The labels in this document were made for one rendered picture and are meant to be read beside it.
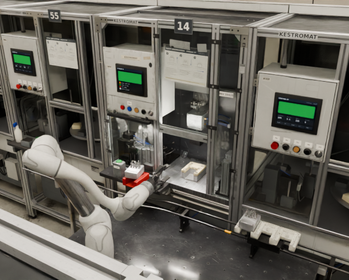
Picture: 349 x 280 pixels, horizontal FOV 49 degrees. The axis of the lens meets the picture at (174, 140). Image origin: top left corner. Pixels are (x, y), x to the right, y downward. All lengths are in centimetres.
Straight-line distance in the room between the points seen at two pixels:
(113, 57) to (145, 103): 38
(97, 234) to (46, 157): 53
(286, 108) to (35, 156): 134
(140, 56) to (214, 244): 131
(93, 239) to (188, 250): 63
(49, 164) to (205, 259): 111
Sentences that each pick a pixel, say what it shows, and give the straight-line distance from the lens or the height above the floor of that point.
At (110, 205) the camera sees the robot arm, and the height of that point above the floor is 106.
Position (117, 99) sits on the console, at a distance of 275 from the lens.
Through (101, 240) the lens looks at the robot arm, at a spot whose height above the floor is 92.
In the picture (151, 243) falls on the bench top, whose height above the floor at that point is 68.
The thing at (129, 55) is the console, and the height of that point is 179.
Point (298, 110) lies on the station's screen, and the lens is 216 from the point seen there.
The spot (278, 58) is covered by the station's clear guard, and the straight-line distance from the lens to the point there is 218.
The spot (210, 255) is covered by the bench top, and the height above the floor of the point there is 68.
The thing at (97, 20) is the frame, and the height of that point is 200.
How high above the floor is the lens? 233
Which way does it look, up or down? 24 degrees down
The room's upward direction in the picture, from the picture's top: straight up
